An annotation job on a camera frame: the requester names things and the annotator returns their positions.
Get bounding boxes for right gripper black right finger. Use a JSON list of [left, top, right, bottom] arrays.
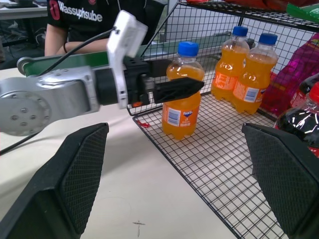
[[241, 122, 319, 239]]

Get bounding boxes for person in black shirt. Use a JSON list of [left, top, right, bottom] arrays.
[[46, 0, 166, 57]]

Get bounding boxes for green snack packet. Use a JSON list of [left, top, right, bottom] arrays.
[[286, 2, 319, 24]]

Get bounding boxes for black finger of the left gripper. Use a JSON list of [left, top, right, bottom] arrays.
[[149, 59, 173, 81], [152, 77, 205, 105]]

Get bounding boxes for green conveyor belt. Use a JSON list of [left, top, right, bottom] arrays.
[[16, 31, 232, 77]]

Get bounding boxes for orange Fanta bottle blue cap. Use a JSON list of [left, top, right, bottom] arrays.
[[233, 32, 279, 115], [211, 25, 250, 102], [161, 41, 205, 140]]

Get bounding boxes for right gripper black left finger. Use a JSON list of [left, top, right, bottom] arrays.
[[0, 122, 110, 239]]

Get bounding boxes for magenta snack bag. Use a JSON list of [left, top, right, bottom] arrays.
[[260, 32, 319, 118]]

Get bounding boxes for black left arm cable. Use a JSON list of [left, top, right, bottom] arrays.
[[0, 26, 120, 155]]

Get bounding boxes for grey office desk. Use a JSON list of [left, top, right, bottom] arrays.
[[0, 0, 48, 48]]

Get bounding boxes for cola bottle red cap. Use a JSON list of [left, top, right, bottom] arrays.
[[290, 73, 319, 108], [275, 82, 319, 158]]

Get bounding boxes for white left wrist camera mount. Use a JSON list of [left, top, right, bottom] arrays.
[[106, 9, 148, 110]]

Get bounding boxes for red snack packet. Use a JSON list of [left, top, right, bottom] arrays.
[[185, 0, 290, 12]]

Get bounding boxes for black wire rack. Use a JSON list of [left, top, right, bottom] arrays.
[[127, 0, 319, 239]]

